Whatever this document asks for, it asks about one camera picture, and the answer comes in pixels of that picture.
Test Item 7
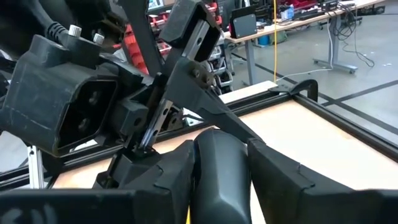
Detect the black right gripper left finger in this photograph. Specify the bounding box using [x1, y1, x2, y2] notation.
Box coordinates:
[123, 139, 197, 224]

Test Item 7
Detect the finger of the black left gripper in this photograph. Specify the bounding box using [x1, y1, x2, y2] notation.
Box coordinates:
[92, 148, 163, 190]
[163, 57, 266, 144]

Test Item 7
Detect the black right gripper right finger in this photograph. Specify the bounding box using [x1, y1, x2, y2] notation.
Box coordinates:
[247, 138, 355, 224]

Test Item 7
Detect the dark navy shower gel bottle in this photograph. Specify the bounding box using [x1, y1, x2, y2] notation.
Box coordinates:
[190, 128, 253, 224]

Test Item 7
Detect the pale wooden side panel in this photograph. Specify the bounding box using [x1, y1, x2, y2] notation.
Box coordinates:
[218, 80, 279, 105]

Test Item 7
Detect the black box on desk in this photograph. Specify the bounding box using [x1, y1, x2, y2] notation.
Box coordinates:
[229, 5, 259, 40]

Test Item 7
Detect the blue bucket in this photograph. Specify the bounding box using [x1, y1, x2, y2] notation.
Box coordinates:
[257, 34, 271, 47]

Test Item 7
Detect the wooden desk with grey legs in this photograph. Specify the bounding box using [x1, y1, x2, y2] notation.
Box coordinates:
[223, 0, 386, 86]

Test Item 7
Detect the silver aluminium extrusion leg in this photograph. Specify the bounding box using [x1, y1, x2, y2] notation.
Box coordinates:
[26, 145, 45, 190]

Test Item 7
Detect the dark rig frame post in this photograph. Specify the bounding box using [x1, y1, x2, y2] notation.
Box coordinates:
[119, 0, 165, 78]

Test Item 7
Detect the yellow hanging cable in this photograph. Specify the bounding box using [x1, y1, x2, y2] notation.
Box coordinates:
[272, 0, 278, 83]

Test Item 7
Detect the black corner bracket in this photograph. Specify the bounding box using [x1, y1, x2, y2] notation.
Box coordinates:
[267, 78, 320, 103]

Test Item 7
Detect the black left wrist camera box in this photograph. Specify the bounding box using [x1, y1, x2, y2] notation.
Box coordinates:
[0, 24, 121, 158]

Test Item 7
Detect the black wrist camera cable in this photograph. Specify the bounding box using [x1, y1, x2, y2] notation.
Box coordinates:
[29, 0, 70, 43]

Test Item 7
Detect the white floor cable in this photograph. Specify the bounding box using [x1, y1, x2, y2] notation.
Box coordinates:
[275, 18, 335, 82]

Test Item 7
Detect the black desk cable bundle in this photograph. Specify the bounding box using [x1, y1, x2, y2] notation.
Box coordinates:
[332, 1, 376, 68]

